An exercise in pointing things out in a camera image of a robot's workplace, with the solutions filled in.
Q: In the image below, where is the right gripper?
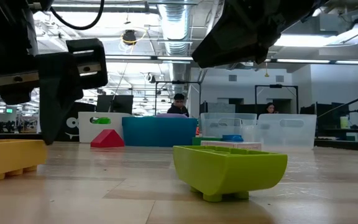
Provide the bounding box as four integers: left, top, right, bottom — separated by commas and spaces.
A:
191, 0, 326, 69

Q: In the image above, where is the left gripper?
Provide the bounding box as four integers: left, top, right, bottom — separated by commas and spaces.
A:
0, 0, 109, 146

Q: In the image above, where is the green stepped toy brick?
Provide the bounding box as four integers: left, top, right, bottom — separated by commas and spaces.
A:
90, 116, 112, 125

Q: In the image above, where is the red roof-shaped toy brick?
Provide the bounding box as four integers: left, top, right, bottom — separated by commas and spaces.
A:
90, 129, 126, 149

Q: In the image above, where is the orange-yellow toy brick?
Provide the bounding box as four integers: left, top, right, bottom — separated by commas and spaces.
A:
0, 139, 48, 185

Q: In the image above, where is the purple foam die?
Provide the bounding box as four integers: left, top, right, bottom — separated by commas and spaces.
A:
155, 113, 190, 119

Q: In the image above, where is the blue big-stud toy brick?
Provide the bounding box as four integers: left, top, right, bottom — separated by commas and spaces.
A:
221, 134, 245, 143

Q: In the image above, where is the lime green curved toy brick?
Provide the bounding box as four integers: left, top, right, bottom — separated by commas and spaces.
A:
172, 145, 288, 203

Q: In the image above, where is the black cup with face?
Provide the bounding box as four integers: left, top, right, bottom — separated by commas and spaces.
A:
56, 101, 96, 143

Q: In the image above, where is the white plastic bin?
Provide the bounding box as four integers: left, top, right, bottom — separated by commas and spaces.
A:
78, 111, 133, 144

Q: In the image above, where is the black background monitor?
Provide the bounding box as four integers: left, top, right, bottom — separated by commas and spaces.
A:
96, 95, 134, 115

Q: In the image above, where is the large ceiling light panel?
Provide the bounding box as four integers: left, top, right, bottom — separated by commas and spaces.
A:
273, 18, 358, 48

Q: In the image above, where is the person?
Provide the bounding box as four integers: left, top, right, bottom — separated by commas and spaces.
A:
264, 101, 279, 114
166, 93, 190, 118

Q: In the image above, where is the clear plastic bin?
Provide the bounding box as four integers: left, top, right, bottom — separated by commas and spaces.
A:
200, 112, 258, 140
247, 113, 318, 150

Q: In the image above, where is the ceiling light strip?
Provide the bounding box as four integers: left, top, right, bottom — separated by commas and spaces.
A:
104, 55, 195, 62

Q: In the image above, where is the blue plastic bin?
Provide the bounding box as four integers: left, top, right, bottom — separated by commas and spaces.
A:
121, 116, 198, 147

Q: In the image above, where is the black diagonal rod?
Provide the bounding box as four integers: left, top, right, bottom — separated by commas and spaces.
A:
317, 88, 358, 119

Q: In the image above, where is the silver ceiling air duct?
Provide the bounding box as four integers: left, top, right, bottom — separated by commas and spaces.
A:
157, 0, 198, 82

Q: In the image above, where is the black gantry frame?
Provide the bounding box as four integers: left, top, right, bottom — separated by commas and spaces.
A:
254, 83, 300, 114
154, 80, 202, 118

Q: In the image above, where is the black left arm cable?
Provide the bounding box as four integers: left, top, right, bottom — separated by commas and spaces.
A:
48, 0, 106, 31

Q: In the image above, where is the black ceiling camera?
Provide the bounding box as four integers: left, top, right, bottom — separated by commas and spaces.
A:
122, 29, 137, 46

